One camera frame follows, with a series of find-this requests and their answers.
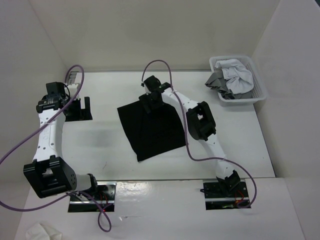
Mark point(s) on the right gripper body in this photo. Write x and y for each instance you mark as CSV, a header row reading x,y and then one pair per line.
x,y
149,98

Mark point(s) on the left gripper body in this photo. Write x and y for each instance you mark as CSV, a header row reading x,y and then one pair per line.
x,y
75,113

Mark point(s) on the black skirt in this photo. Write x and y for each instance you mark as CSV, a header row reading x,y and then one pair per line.
x,y
154,133

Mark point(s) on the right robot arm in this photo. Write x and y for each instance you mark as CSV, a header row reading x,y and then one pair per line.
x,y
198,122

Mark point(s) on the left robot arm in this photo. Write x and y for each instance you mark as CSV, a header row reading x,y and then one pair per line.
x,y
79,182

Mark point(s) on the grey skirt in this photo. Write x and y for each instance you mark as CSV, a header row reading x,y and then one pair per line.
x,y
217,82

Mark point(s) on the white skirt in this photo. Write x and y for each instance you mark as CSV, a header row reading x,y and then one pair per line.
x,y
238,79

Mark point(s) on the white plastic laundry basket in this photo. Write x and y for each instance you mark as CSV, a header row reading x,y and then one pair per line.
x,y
259,91

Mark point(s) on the white crumpled cloth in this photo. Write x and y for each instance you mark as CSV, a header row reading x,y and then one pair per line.
x,y
41,231

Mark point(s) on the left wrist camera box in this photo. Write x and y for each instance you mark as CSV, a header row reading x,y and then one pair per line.
x,y
72,91

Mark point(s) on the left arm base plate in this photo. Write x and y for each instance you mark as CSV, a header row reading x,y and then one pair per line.
x,y
105,197

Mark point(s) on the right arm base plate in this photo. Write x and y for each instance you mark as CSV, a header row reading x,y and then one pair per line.
x,y
216,199

